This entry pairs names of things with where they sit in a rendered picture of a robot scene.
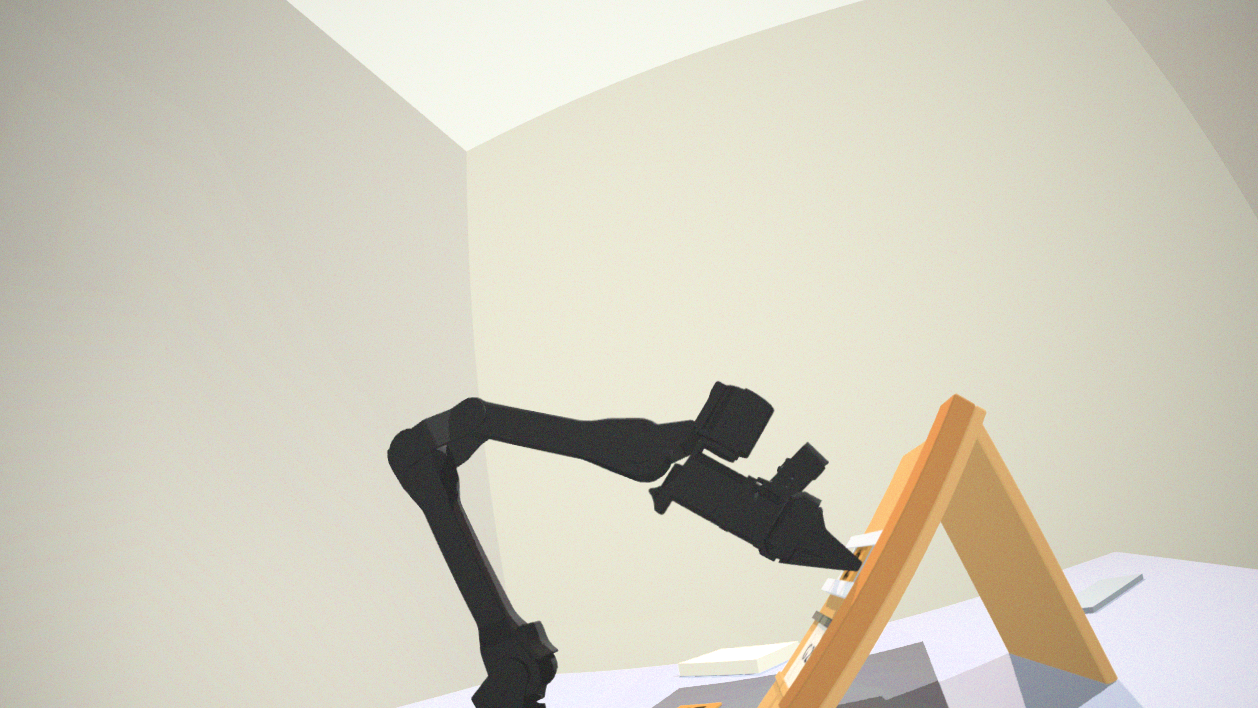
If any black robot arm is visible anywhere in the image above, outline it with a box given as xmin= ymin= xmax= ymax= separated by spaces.
xmin=387 ymin=381 xmax=829 ymax=708

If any pale yellow board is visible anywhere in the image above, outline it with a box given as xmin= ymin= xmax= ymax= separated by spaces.
xmin=759 ymin=394 xmax=1118 ymax=708

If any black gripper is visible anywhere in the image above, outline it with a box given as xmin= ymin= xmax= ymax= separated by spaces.
xmin=710 ymin=473 xmax=863 ymax=572

